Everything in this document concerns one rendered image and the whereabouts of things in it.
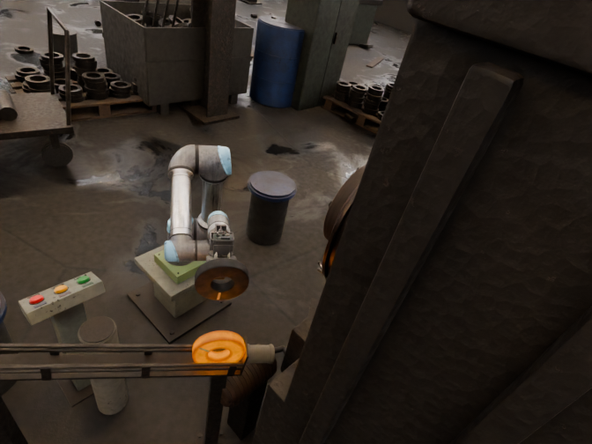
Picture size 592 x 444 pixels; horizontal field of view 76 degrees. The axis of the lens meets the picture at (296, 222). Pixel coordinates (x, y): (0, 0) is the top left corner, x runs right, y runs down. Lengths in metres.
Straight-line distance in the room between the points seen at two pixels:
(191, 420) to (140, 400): 0.24
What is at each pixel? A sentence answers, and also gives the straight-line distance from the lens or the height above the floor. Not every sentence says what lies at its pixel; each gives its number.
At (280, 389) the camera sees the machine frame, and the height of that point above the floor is 0.87.
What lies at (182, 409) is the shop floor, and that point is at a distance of 1.92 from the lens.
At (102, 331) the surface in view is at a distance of 1.52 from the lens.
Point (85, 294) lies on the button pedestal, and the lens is 1.54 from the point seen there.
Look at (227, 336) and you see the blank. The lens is 1.16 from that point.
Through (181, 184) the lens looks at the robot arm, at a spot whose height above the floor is 0.91.
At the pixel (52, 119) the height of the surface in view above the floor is 0.32.
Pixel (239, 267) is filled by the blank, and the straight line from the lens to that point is 1.07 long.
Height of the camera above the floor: 1.73
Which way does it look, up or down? 37 degrees down
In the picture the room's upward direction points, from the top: 14 degrees clockwise
